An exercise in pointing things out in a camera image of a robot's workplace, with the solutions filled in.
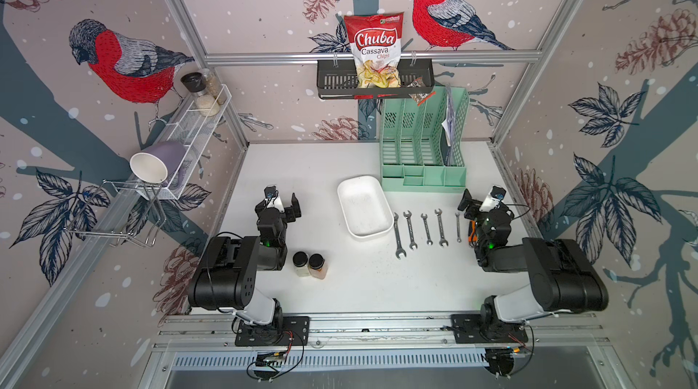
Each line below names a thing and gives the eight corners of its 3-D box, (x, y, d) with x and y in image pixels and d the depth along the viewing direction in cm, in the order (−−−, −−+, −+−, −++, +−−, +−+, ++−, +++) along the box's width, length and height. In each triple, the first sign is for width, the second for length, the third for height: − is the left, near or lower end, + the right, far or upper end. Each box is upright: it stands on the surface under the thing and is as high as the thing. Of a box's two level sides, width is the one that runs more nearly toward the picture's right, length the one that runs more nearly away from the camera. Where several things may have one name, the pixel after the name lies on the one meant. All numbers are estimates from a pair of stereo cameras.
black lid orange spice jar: (313, 279, 85) (308, 268, 77) (314, 265, 88) (309, 253, 80) (325, 279, 85) (322, 268, 77) (326, 265, 88) (323, 253, 80)
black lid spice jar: (298, 276, 85) (291, 265, 77) (299, 263, 88) (293, 251, 80) (311, 276, 85) (306, 265, 77) (312, 263, 88) (307, 251, 80)
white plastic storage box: (352, 246, 91) (352, 239, 87) (337, 189, 106) (336, 181, 102) (397, 235, 93) (399, 227, 89) (376, 180, 109) (376, 172, 105)
